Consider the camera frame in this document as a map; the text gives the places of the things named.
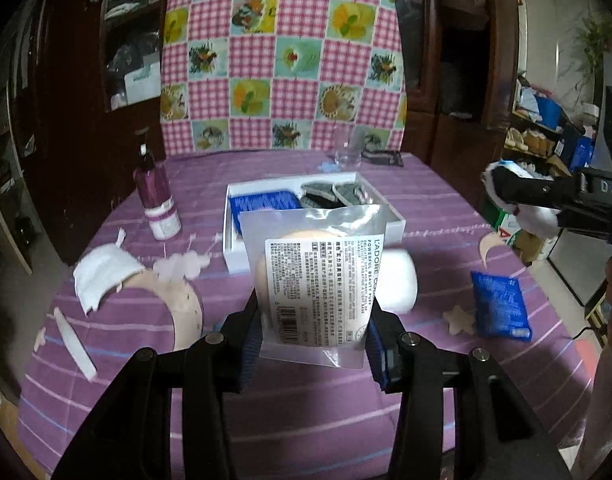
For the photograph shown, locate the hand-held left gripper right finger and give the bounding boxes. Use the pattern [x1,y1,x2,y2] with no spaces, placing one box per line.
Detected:
[367,297,571,480]

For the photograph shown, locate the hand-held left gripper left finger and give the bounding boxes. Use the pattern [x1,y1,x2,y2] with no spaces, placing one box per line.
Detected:
[51,294,262,480]

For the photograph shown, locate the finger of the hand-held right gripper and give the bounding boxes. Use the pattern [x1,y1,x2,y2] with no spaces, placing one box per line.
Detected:
[496,171,587,210]
[558,210,612,238]

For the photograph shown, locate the white black plush toy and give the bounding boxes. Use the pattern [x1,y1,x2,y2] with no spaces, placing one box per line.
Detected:
[481,159,562,238]

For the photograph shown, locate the silver makeup puff packet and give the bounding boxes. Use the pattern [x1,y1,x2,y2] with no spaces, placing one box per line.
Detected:
[238,205,387,370]

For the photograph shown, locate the white shallow box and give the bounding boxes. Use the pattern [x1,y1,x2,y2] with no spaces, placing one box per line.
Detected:
[223,171,407,275]

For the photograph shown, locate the blue tissue packet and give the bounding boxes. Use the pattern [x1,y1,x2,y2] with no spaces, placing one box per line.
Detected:
[470,271,533,342]
[229,190,302,233]

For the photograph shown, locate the person's right forearm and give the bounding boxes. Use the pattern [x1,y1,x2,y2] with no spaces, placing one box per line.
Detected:
[571,250,612,480]

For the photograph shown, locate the green carton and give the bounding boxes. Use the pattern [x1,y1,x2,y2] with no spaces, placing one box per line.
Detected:
[486,200,524,246]

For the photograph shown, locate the blue storage box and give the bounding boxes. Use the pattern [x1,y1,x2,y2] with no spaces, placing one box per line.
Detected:
[556,130,594,173]

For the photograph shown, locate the beige slippers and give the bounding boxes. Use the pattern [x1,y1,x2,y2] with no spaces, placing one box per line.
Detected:
[503,125,557,158]

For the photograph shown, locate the white round sponge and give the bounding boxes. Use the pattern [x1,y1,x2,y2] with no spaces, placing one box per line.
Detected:
[373,249,419,313]

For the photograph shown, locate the blue bag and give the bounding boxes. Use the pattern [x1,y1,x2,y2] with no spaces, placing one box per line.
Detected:
[528,92,562,126]

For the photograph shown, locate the purple striped tablecloth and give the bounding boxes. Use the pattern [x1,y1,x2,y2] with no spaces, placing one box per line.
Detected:
[18,152,594,480]

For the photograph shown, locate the green potted plant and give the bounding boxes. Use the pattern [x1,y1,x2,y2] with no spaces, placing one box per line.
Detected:
[576,15,612,61]

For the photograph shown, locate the white padded cloth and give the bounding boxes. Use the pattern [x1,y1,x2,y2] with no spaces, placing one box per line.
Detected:
[73,244,142,316]

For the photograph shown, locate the grey sponge pad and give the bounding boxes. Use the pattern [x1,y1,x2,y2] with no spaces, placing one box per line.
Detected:
[301,181,339,208]
[333,183,369,207]

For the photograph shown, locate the white paper strip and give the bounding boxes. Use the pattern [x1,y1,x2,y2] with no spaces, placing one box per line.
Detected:
[53,307,98,381]

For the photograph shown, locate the purple pump bottle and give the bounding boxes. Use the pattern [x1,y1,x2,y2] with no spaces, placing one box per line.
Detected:
[133,130,183,241]

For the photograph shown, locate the clear glass cup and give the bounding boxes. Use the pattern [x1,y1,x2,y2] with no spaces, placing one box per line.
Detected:
[334,127,367,168]

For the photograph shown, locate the dark wooden cabinet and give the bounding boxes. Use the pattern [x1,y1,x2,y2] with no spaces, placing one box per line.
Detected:
[31,0,524,266]

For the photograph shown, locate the pink checkered printed cloth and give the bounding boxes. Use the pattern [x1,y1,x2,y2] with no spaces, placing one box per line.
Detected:
[158,0,408,157]

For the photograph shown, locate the white paper box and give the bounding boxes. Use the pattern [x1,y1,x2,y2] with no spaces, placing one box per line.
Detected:
[123,67,162,106]

